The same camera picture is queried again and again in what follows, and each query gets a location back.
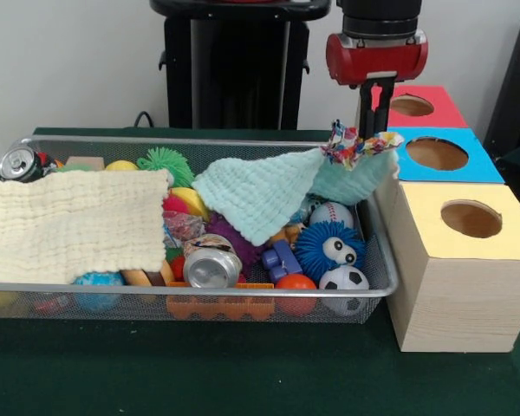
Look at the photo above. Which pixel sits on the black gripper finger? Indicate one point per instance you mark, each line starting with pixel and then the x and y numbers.
pixel 383 108
pixel 366 117

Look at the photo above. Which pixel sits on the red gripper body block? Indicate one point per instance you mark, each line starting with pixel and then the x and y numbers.
pixel 372 63

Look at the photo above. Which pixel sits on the colourful patterned cloth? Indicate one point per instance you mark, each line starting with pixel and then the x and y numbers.
pixel 351 149

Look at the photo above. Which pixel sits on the mint waffle cloth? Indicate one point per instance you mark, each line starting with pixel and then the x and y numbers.
pixel 251 190

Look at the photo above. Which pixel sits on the wooden box with three holes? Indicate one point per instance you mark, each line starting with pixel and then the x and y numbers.
pixel 459 294

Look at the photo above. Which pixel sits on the clear mesh bin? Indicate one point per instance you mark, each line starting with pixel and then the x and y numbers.
pixel 134 310

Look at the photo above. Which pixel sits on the small baseball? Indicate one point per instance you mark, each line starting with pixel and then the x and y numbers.
pixel 331 214

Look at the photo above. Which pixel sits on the blue spiky toy with eyes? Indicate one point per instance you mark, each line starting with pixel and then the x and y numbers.
pixel 312 247

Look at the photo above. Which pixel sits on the small soccer ball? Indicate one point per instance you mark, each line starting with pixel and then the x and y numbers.
pixel 344 277

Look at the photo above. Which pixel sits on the blue toy car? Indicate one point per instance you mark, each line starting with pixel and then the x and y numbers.
pixel 281 260

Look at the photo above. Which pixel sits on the orange ball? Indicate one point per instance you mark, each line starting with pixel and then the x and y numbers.
pixel 295 282

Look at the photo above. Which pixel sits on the green spiky ball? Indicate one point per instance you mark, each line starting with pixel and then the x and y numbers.
pixel 164 161

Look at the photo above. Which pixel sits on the crushed silver can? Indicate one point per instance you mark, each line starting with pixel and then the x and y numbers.
pixel 210 268

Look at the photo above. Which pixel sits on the dark green table cloth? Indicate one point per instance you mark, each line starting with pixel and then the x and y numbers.
pixel 242 372

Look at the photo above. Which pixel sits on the cream waffle cloth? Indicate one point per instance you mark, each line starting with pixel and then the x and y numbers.
pixel 69 225

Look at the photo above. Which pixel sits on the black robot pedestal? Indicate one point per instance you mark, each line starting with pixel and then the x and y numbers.
pixel 225 86

